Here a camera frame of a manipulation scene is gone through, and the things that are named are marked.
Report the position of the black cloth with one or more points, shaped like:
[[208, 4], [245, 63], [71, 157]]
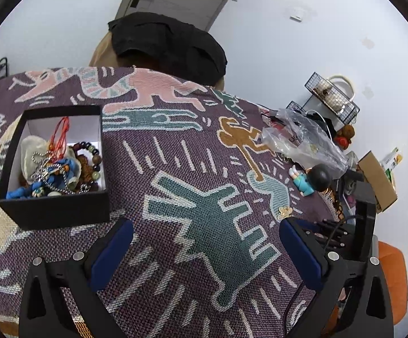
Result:
[[168, 42]]

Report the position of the open cardboard box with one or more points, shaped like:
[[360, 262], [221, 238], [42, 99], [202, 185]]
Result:
[[376, 179]]

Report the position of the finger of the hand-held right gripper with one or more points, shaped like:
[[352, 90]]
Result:
[[330, 232]]

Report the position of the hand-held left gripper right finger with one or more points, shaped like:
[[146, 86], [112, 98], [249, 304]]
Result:
[[302, 253]]

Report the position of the white shell pendant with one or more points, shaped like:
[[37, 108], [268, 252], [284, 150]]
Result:
[[31, 151]]

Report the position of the purple printed blanket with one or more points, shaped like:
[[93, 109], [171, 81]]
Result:
[[175, 190]]

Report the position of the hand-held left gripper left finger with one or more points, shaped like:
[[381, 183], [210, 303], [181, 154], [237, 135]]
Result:
[[112, 253]]

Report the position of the brown and red plush toy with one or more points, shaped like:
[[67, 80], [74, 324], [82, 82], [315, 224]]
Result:
[[344, 135]]

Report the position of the gold flower brooch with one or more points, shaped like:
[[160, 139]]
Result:
[[284, 212]]

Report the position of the green and white packet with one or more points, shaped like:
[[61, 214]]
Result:
[[392, 162]]

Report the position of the white wall switch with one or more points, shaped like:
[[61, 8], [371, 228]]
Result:
[[296, 18]]

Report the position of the orange stool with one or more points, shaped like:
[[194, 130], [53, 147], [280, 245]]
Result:
[[392, 278]]

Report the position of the clear plastic bag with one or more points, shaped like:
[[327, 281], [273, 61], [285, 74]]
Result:
[[306, 141]]

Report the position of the black-haired doll figurine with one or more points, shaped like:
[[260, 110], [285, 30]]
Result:
[[313, 179]]

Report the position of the black jewelry box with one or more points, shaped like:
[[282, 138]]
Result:
[[59, 211]]

